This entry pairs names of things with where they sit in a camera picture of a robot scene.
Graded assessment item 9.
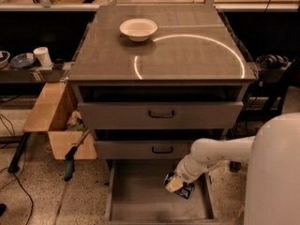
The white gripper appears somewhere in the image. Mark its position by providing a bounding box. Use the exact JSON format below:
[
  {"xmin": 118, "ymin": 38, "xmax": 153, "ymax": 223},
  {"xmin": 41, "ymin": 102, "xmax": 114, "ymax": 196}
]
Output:
[{"xmin": 165, "ymin": 160, "xmax": 201, "ymax": 192}]

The blue pepsi can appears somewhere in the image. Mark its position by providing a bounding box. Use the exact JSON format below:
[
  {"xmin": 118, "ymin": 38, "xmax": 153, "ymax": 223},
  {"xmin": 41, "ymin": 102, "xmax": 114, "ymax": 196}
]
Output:
[{"xmin": 164, "ymin": 172, "xmax": 195, "ymax": 199}]

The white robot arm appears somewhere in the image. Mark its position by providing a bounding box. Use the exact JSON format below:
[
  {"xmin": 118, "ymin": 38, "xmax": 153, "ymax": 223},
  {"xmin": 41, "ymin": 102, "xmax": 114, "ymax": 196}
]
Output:
[{"xmin": 165, "ymin": 112, "xmax": 300, "ymax": 225}]

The grey bottom drawer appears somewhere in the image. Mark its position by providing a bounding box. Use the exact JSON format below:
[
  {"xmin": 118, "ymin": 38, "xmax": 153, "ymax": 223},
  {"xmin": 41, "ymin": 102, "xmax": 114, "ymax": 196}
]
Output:
[{"xmin": 105, "ymin": 159, "xmax": 218, "ymax": 225}]

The grey drawer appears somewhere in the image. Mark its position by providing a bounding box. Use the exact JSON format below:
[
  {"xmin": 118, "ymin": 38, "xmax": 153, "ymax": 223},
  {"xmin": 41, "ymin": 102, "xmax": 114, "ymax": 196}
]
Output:
[
  {"xmin": 78, "ymin": 85, "xmax": 243, "ymax": 129},
  {"xmin": 105, "ymin": 159, "xmax": 218, "ymax": 225},
  {"xmin": 95, "ymin": 129, "xmax": 223, "ymax": 159}
]

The grey middle drawer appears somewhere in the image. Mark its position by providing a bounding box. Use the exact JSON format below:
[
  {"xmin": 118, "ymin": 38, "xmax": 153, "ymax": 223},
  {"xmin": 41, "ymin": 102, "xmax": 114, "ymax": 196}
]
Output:
[{"xmin": 95, "ymin": 129, "xmax": 223, "ymax": 159}]

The grey drawer cabinet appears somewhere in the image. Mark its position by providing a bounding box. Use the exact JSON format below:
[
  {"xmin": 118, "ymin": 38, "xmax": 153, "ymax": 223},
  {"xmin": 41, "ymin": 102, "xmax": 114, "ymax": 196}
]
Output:
[{"xmin": 67, "ymin": 4, "xmax": 257, "ymax": 225}]

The grey top drawer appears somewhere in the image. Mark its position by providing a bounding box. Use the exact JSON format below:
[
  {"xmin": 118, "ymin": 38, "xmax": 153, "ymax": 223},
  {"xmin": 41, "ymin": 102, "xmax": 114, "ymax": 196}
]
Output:
[{"xmin": 78, "ymin": 85, "xmax": 243, "ymax": 129}]

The black teal clamp tool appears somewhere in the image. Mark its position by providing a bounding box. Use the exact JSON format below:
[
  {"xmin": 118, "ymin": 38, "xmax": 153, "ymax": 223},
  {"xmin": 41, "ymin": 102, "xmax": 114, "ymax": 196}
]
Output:
[{"xmin": 64, "ymin": 129, "xmax": 90, "ymax": 182}]

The open cardboard box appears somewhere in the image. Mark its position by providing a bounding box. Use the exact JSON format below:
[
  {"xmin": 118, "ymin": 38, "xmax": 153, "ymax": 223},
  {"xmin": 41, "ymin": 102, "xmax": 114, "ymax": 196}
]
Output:
[{"xmin": 23, "ymin": 82, "xmax": 87, "ymax": 159}]

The grey side shelf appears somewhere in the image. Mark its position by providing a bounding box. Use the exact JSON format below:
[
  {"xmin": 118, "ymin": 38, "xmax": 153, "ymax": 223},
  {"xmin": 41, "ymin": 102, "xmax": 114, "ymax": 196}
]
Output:
[{"xmin": 0, "ymin": 63, "xmax": 73, "ymax": 83}]

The white foam cup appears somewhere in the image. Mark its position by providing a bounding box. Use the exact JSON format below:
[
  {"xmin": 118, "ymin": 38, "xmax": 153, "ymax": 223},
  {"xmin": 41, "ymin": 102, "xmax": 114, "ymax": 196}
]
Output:
[{"xmin": 33, "ymin": 47, "xmax": 52, "ymax": 67}]

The blue grey bowl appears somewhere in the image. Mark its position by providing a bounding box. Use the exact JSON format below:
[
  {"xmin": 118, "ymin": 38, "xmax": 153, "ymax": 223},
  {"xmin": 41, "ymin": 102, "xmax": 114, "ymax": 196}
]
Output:
[{"xmin": 9, "ymin": 52, "xmax": 36, "ymax": 69}]

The white bowl at edge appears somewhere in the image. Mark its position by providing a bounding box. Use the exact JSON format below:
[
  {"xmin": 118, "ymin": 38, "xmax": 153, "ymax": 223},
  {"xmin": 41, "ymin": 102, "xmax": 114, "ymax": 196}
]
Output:
[{"xmin": 0, "ymin": 51, "xmax": 10, "ymax": 69}]

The coiled black cable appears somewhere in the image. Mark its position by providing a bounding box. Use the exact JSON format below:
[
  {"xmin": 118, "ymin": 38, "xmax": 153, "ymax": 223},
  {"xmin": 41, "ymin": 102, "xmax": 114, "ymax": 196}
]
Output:
[{"xmin": 255, "ymin": 53, "xmax": 290, "ymax": 69}]

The black floor cable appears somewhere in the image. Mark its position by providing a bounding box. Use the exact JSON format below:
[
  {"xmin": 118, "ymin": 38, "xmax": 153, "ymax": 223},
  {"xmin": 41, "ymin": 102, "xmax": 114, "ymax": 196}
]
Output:
[{"xmin": 0, "ymin": 112, "xmax": 35, "ymax": 225}]

